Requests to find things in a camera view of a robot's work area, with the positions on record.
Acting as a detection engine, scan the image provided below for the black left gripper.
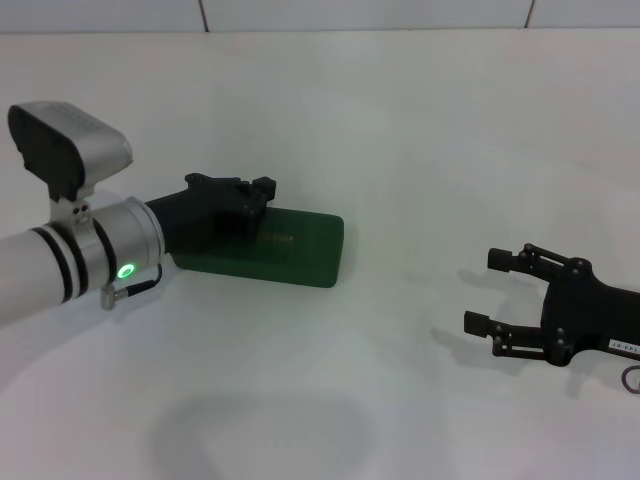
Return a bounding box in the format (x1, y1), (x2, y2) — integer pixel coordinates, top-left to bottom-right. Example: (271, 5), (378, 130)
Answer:
(144, 172), (279, 254)

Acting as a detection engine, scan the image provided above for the silver left camera bracket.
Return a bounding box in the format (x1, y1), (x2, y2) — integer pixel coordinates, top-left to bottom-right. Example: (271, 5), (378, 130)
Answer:
(49, 184), (97, 235)

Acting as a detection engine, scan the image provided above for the right gripper cable with plug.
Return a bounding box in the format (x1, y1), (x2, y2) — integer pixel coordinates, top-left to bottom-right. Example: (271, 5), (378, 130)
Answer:
(619, 364), (640, 397)

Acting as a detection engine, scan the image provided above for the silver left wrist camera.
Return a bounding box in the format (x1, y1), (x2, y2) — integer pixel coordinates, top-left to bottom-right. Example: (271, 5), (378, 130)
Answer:
(7, 101), (135, 204)

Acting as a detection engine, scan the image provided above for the green glasses case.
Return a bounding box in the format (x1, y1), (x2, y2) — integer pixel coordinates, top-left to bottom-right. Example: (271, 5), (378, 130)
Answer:
(169, 207), (346, 291)

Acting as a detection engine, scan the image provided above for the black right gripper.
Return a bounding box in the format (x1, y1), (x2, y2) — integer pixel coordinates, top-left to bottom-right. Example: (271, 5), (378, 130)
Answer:
(463, 242), (640, 369)

